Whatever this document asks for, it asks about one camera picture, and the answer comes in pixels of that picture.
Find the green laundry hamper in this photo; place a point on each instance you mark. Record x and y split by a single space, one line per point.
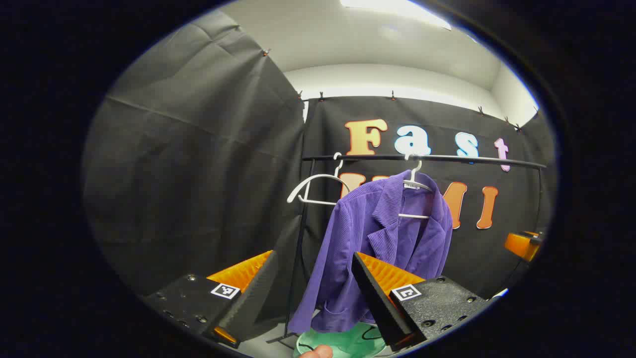
348 344

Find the purple ribbed jacket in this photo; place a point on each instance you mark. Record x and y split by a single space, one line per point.
348 238

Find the black metal clothes rack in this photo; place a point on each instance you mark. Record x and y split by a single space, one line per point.
447 157

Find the row of small black clips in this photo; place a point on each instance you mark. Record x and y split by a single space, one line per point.
392 95

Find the black backdrop cloth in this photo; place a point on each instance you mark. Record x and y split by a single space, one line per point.
198 174

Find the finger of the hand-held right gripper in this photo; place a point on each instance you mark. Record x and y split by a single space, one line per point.
521 244

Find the white clothes hanger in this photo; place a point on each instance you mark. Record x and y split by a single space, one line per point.
420 186
310 178

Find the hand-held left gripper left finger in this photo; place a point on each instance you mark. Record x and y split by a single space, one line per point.
251 298

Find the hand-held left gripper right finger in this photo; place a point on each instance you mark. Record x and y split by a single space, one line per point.
375 298

